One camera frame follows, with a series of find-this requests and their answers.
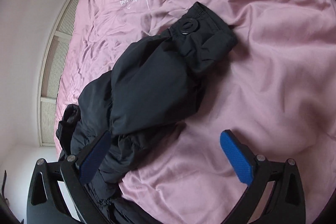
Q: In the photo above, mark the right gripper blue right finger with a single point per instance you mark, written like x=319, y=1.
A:
x=239, y=156

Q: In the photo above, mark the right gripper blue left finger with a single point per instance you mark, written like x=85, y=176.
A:
x=92, y=155

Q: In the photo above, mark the black puffer jacket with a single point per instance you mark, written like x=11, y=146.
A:
x=156, y=83

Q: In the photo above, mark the pink bed sheet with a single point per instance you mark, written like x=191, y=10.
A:
x=276, y=93

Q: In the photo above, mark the white louvered wall panel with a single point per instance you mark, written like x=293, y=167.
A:
x=51, y=71

